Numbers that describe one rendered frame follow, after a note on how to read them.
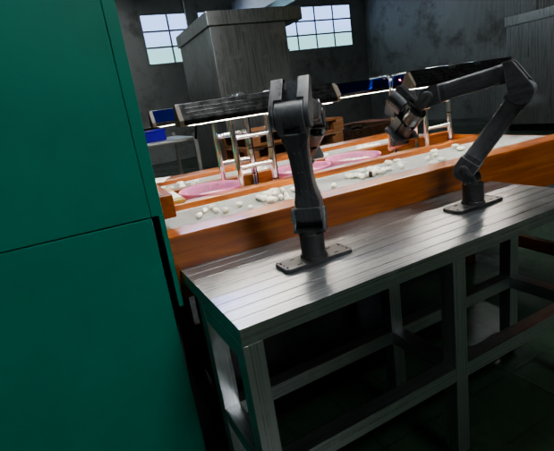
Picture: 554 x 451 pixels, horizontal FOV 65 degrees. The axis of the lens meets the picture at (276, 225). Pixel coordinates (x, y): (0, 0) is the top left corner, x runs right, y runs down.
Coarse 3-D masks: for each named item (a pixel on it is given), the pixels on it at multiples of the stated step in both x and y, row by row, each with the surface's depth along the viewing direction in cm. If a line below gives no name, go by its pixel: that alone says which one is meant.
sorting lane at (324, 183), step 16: (464, 144) 210; (496, 144) 197; (416, 160) 188; (336, 176) 179; (256, 192) 170; (288, 192) 162; (192, 208) 160; (208, 208) 156; (240, 208) 149; (176, 224) 141
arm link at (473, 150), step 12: (504, 96) 120; (504, 108) 122; (516, 108) 120; (492, 120) 125; (504, 120) 123; (492, 132) 126; (504, 132) 125; (480, 144) 128; (492, 144) 127; (468, 156) 130; (480, 156) 129; (456, 168) 133
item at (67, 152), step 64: (0, 0) 89; (64, 0) 93; (0, 64) 91; (64, 64) 96; (128, 64) 101; (0, 128) 93; (64, 128) 98; (128, 128) 104; (0, 192) 95; (64, 192) 101; (128, 192) 107
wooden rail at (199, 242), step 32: (448, 160) 164; (512, 160) 166; (544, 160) 174; (320, 192) 143; (352, 192) 139; (384, 192) 144; (416, 192) 150; (448, 192) 156; (192, 224) 128; (224, 224) 123; (256, 224) 127; (288, 224) 131; (192, 256) 121; (224, 256) 125
